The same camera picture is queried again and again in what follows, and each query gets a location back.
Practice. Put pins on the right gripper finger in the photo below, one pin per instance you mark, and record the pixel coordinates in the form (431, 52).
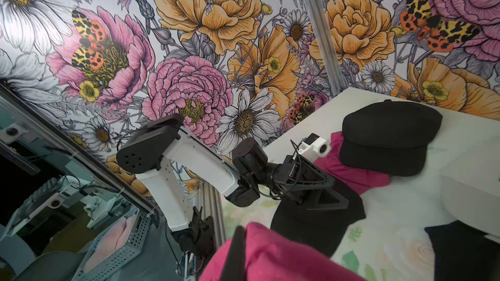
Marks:
(234, 266)

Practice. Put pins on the black cap with patch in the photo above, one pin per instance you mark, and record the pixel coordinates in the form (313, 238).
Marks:
(462, 252)

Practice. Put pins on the white Colorado cap back centre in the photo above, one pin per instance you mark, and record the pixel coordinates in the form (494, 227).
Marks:
(470, 187)

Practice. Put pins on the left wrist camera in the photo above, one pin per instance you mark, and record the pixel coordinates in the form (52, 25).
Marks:
(314, 147)

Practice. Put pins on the perforated metal tray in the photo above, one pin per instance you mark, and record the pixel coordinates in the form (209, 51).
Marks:
(114, 247)

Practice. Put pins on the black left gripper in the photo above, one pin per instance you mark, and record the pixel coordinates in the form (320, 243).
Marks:
(300, 181)

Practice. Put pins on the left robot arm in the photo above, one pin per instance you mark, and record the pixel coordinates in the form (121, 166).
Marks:
(153, 148)

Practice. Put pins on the pink cap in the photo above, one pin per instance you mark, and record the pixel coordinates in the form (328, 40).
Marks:
(360, 180)
(269, 256)

